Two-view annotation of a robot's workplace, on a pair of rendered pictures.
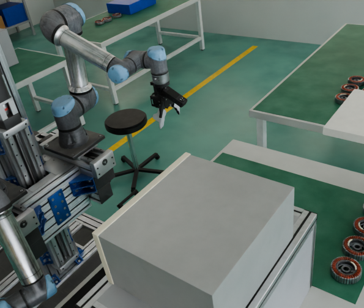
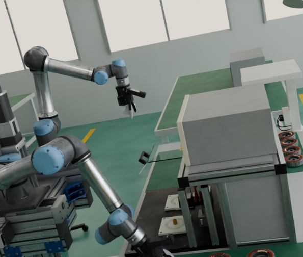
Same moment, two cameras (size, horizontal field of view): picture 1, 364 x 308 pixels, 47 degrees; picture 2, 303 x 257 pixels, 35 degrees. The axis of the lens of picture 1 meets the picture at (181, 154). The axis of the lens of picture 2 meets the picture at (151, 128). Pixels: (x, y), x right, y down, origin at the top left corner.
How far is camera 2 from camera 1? 155 cm
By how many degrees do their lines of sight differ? 30
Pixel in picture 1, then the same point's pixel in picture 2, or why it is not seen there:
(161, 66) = (125, 71)
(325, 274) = not seen: hidden behind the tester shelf
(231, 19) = (60, 113)
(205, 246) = (246, 103)
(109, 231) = (186, 119)
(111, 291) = (192, 167)
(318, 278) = not seen: hidden behind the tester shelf
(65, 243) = not seen: outside the picture
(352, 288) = not seen: outside the picture
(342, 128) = (252, 79)
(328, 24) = (150, 94)
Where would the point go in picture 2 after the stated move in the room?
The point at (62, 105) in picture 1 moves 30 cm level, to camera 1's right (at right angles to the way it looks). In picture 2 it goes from (46, 124) to (92, 107)
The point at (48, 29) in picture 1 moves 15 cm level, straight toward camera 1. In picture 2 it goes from (37, 58) to (53, 57)
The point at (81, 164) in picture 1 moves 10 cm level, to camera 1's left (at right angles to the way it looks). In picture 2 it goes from (68, 173) to (52, 179)
